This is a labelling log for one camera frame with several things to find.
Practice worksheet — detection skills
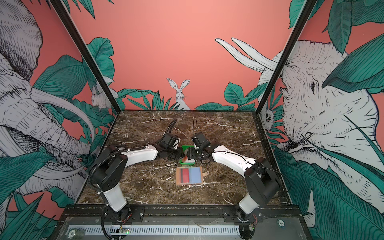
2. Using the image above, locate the green plastic tray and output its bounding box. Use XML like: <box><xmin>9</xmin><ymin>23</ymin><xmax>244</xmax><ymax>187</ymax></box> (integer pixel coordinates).
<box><xmin>179</xmin><ymin>145</ymin><xmax>195</xmax><ymax>166</ymax></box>

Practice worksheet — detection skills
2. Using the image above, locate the pink leather card holder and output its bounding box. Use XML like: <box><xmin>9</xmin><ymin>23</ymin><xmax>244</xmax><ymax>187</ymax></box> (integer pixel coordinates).
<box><xmin>176</xmin><ymin>167</ymin><xmax>209</xmax><ymax>186</ymax></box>

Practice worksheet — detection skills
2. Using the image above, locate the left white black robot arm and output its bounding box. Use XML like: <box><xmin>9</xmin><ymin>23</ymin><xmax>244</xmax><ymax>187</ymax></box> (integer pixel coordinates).
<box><xmin>87</xmin><ymin>133</ymin><xmax>185</xmax><ymax>223</ymax></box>

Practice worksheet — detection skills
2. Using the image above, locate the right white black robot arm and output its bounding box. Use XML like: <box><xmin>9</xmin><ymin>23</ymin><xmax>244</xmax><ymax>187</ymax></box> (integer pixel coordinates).
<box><xmin>187</xmin><ymin>132</ymin><xmax>282</xmax><ymax>222</ymax></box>

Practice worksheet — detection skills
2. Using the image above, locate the white red credit card stack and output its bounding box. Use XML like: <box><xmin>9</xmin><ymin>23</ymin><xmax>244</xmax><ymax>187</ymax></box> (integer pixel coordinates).
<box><xmin>181</xmin><ymin>151</ymin><xmax>195</xmax><ymax>165</ymax></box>

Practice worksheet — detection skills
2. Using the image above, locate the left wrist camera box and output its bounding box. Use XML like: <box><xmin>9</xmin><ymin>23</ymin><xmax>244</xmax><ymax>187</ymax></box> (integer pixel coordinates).
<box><xmin>173</xmin><ymin>138</ymin><xmax>181</xmax><ymax>149</ymax></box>

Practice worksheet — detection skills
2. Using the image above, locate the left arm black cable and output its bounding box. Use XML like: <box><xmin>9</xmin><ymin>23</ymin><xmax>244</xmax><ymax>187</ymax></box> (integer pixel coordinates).
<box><xmin>164</xmin><ymin>119</ymin><xmax>178</xmax><ymax>136</ymax></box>

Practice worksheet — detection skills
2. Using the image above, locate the black front mounting rail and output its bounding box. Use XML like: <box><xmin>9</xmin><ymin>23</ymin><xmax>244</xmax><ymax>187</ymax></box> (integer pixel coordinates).
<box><xmin>58</xmin><ymin>204</ymin><xmax>304</xmax><ymax>224</ymax></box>

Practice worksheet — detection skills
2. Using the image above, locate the white slotted cable duct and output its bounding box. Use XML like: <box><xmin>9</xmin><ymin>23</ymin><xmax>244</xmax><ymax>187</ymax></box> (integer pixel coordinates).
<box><xmin>66</xmin><ymin>225</ymin><xmax>240</xmax><ymax>238</ymax></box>

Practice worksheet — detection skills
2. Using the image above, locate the right black frame post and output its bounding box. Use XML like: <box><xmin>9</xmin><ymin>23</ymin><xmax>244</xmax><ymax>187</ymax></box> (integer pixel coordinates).
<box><xmin>256</xmin><ymin>0</ymin><xmax>317</xmax><ymax>115</ymax></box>

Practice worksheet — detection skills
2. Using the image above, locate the black frame post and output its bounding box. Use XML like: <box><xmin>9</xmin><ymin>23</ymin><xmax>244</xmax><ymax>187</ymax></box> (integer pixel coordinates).
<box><xmin>256</xmin><ymin>0</ymin><xmax>317</xmax><ymax>115</ymax></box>
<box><xmin>50</xmin><ymin>0</ymin><xmax>121</xmax><ymax>114</ymax></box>

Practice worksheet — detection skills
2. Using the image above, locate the left black frame post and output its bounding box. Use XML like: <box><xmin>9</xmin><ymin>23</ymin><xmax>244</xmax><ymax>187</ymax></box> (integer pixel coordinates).
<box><xmin>50</xmin><ymin>0</ymin><xmax>121</xmax><ymax>114</ymax></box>

